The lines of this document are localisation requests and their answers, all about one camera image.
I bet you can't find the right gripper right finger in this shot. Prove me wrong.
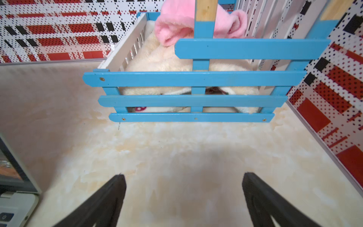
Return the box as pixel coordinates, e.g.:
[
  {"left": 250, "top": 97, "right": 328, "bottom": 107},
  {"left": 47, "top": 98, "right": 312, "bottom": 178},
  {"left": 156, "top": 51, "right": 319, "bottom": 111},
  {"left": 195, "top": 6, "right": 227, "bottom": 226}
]
[{"left": 242, "top": 172, "right": 319, "bottom": 227}]

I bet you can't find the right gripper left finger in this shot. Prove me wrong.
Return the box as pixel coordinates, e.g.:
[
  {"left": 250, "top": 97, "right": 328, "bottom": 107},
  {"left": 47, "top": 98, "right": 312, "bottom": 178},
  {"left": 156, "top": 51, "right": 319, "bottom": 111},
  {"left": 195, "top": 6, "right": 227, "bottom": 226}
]
[{"left": 55, "top": 175, "right": 127, "bottom": 227}]

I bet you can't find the silver laptop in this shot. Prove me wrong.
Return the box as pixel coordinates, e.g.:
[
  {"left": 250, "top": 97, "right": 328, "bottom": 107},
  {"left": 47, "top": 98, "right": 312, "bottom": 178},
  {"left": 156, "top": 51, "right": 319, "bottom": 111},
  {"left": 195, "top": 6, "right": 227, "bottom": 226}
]
[{"left": 1, "top": 136, "right": 42, "bottom": 227}]

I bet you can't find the blue white storage crate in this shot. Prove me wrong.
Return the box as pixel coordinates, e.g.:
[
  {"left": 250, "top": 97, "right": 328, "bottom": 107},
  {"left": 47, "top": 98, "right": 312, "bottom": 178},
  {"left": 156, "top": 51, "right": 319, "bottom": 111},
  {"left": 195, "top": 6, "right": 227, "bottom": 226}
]
[{"left": 83, "top": 1, "right": 340, "bottom": 123}]

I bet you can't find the beige cloth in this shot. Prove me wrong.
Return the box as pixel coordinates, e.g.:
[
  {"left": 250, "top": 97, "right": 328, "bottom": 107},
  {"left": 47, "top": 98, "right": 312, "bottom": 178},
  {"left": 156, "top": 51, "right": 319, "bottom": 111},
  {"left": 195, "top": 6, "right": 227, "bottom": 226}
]
[{"left": 120, "top": 21, "right": 259, "bottom": 114}]

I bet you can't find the pink cloth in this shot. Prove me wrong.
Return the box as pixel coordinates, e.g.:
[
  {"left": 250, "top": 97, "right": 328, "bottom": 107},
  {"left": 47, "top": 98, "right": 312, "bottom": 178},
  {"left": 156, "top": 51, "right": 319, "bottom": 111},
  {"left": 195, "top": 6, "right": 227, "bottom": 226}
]
[{"left": 154, "top": 1, "right": 248, "bottom": 47}]

